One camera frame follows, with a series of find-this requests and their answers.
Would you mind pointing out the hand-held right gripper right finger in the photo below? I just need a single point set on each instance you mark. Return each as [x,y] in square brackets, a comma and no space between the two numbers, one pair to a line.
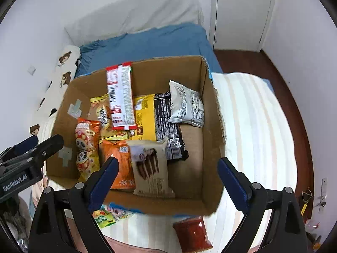
[231,181]

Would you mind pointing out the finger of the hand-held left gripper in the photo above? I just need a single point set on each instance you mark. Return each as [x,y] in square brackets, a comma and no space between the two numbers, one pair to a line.
[26,143]
[48,147]

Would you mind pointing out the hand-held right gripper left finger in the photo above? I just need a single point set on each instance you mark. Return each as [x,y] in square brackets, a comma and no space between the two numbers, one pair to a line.
[105,179]

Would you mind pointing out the yellow panda snack packet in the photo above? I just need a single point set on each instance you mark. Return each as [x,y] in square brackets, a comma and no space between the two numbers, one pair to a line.
[85,164]

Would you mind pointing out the orange snack packet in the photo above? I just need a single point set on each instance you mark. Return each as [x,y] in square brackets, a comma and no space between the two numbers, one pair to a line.
[115,150]

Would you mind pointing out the red panda snack packet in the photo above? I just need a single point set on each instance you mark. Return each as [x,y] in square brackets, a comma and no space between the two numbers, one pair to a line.
[87,134]

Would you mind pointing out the cardboard box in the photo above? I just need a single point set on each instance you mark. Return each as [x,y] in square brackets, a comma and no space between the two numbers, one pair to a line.
[192,158]

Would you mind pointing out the beige chocolate wafer packet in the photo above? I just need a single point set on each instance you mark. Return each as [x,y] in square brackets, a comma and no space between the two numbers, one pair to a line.
[151,179]

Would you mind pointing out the yellow puffed snack packet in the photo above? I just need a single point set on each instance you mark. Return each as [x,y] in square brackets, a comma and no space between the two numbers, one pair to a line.
[100,110]

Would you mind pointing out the yellow and black long packet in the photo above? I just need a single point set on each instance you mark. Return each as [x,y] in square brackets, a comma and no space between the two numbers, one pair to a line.
[144,118]

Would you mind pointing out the red and white long packet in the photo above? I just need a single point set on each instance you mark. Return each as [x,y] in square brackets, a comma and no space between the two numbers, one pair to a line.
[121,97]

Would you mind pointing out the black long snack packet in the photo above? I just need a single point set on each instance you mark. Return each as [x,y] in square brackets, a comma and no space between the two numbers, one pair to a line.
[165,121]

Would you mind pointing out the grey and white snack packet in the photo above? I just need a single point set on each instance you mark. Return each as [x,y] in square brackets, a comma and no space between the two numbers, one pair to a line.
[187,108]

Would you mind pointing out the small packet with faces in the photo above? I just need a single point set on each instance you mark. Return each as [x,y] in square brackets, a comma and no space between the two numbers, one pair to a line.
[121,213]

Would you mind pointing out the green candy packet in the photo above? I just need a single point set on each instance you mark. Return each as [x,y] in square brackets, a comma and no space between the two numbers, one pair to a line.
[104,217]

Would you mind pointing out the white bear print pillow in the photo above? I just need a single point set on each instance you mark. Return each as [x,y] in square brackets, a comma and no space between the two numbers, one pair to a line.
[56,84]

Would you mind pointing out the dark red snack packet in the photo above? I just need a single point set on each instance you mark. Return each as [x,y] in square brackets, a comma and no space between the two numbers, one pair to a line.
[193,233]

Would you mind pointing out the yellow tag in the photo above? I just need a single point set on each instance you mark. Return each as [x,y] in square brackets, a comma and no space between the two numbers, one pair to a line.
[303,209]

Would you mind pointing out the blue bed sheet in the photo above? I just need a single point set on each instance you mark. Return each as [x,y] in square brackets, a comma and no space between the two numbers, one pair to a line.
[158,42]

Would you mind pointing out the white door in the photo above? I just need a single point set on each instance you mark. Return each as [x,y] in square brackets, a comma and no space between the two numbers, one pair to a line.
[242,13]

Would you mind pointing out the white wall socket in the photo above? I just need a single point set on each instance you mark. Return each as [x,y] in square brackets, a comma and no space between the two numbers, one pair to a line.
[31,69]

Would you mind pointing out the white wall bracket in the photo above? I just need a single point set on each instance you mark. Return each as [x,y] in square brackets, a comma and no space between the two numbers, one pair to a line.
[322,192]

